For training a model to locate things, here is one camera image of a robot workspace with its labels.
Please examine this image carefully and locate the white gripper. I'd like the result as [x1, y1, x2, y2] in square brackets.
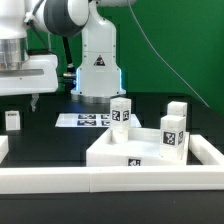
[0, 54, 58, 112]

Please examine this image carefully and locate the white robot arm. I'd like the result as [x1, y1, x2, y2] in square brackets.
[0, 0, 136, 104]

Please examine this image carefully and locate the white fiducial marker base sheet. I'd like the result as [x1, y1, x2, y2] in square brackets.
[54, 113, 143, 128]

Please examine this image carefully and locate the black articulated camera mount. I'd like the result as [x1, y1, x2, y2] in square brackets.
[62, 37, 76, 93]

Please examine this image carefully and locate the white left fence rail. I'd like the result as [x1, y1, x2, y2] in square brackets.
[0, 136, 9, 163]

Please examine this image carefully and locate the white fence rail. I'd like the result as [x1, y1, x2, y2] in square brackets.
[189, 135, 224, 166]
[0, 136, 9, 163]
[0, 165, 224, 194]

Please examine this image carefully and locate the white front fence rail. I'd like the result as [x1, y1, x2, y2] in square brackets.
[0, 165, 224, 194]

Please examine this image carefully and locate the white right fence rail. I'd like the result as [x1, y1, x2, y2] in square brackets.
[189, 135, 224, 166]

